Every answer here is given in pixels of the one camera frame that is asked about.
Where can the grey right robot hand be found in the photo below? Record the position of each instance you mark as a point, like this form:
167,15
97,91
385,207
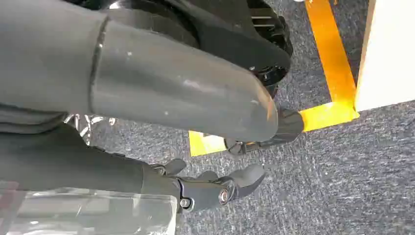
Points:
181,97

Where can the black robot foot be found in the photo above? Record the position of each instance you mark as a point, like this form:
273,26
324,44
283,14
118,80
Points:
288,125

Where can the ribbed grey right arm sleeve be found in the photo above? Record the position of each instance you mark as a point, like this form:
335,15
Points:
45,58

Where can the clear plastic piece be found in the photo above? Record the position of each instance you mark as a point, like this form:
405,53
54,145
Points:
97,214

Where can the yellow floor tape cross strip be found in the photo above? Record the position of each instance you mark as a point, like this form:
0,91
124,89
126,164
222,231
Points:
327,116

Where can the long yellow floor tape strip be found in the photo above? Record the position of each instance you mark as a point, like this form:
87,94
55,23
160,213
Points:
330,48

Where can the white board panel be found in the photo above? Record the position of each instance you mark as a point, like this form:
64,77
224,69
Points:
389,52

